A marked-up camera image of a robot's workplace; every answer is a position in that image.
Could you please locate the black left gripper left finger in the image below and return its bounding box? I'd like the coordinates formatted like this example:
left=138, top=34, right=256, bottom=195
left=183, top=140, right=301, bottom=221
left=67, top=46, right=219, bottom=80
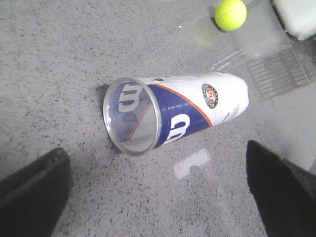
left=0, top=148, right=72, bottom=237

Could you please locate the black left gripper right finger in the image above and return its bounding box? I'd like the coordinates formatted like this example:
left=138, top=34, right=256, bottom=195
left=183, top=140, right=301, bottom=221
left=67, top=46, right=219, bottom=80
left=246, top=140, right=316, bottom=237

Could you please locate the white plastic tennis ball can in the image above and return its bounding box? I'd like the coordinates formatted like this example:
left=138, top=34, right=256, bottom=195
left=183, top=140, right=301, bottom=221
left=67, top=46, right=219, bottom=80
left=103, top=72, right=249, bottom=156

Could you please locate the far left yellow tennis ball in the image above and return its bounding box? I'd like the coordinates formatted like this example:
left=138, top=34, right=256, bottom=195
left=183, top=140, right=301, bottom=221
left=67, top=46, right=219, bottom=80
left=214, top=0, right=247, bottom=31

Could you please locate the white box beside table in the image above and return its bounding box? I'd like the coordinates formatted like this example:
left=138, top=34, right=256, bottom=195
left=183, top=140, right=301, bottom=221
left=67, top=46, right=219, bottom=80
left=272, top=0, right=316, bottom=40

